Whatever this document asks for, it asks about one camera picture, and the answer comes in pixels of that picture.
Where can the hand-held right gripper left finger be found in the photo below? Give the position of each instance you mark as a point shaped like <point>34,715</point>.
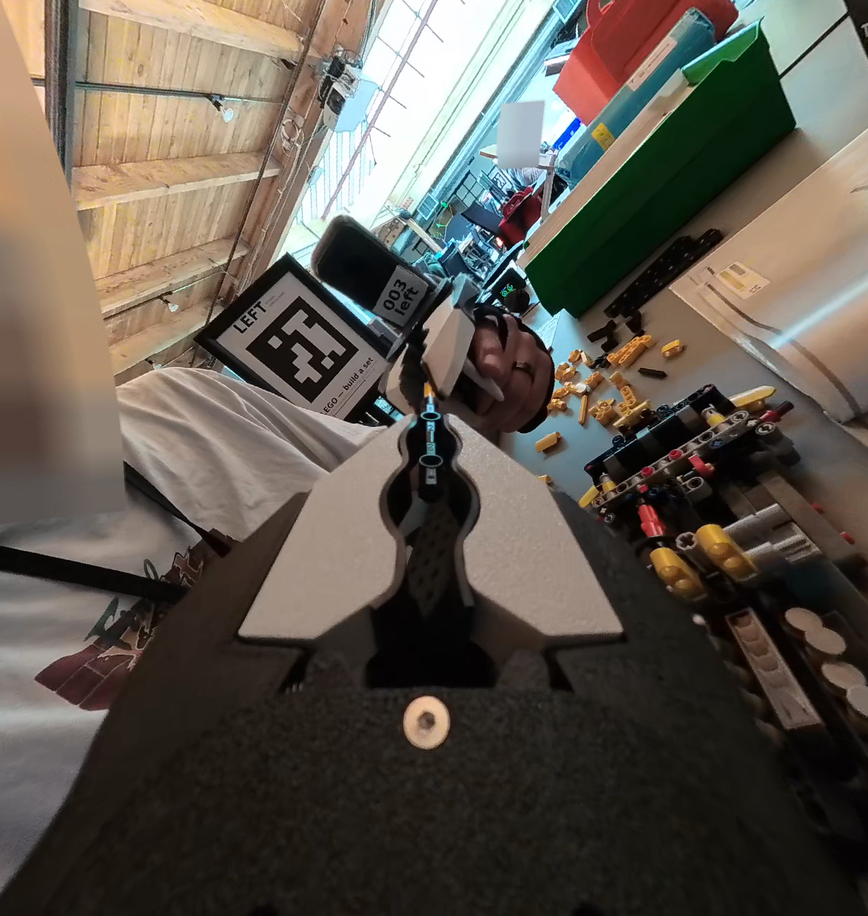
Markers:
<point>319,565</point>

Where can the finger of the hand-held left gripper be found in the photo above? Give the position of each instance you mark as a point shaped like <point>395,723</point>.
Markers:
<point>398,386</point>
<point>448,350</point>

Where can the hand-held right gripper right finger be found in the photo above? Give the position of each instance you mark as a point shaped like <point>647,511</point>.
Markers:
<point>541,565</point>

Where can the yellow lego axle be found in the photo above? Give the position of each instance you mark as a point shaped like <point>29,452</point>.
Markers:
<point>429,392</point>

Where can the black lego connector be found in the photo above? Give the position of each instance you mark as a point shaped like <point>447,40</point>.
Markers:
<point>430,465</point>

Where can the lego car chassis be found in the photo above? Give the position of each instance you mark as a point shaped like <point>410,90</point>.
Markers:
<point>691,444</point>

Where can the pile of yellow lego pieces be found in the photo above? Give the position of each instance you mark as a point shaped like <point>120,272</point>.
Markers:
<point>620,401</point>

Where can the stack of black lego beams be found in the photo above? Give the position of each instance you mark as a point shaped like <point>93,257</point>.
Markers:
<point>663,275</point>

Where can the lego instruction booklet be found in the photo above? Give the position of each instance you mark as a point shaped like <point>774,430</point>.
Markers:
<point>820,286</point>

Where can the person's left hand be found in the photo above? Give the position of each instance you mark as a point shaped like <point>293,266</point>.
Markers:
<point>516,379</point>

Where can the black framed tag sign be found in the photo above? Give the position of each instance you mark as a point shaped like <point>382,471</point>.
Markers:
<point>298,343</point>

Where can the person's torso white t-shirt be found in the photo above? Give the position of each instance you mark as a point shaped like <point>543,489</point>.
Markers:
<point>226,444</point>

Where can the ceiling mounted sensor unit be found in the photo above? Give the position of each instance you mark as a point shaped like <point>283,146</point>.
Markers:
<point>337,86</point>

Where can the white paper sheet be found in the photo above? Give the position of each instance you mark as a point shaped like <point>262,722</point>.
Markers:
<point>591,193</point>

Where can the green plastic bin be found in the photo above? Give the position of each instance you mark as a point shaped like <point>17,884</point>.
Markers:
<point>655,200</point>

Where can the teal plastic package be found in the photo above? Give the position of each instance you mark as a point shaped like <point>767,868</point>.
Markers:
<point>641,107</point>

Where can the red plastic box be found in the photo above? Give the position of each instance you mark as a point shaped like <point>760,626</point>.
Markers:
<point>620,43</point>

